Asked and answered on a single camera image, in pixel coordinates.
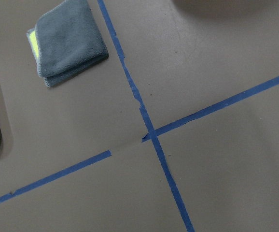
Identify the grey folded cloth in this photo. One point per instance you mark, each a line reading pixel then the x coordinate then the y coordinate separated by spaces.
pixel 66 41

